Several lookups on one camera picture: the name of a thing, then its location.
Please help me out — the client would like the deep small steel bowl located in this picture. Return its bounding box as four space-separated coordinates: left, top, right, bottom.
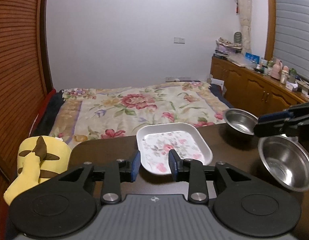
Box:
223 108 258 136

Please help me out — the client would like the medium steel bowl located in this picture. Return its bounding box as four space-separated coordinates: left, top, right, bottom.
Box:
258 135 309 192

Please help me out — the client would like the floral square plate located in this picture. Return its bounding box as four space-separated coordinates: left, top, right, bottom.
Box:
136 122 213 176

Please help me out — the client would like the white tissue box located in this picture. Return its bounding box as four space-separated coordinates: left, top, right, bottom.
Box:
285 81 298 92

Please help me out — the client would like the wooden sideboard cabinet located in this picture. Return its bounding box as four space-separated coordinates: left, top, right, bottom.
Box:
210 56 309 117

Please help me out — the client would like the pink thermos jug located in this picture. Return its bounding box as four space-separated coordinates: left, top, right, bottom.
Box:
271 59 283 80

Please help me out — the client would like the blue box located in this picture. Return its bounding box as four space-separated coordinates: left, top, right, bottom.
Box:
245 52 260 64

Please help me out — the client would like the floral bed blanket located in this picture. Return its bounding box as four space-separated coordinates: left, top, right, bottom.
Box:
49 81 229 148

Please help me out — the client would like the white paper bag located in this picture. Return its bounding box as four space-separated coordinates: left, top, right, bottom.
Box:
210 78 225 94

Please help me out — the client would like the yellow plush toy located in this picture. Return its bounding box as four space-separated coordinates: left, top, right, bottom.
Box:
3 135 71 205

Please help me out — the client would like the window roller blind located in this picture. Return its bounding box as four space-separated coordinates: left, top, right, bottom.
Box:
273 0 309 80

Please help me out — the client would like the folded fabric pile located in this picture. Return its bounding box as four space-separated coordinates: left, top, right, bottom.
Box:
214 37 242 59

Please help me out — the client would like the wooden louvered wardrobe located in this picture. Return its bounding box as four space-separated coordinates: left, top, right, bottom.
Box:
0 0 54 193

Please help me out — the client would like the beige curtain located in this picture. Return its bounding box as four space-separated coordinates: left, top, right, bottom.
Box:
238 0 252 53

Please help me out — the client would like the wall socket strip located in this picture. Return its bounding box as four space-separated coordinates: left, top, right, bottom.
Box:
165 77 191 82

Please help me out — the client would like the white wall switch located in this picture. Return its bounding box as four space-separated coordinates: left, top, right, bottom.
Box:
174 37 186 44

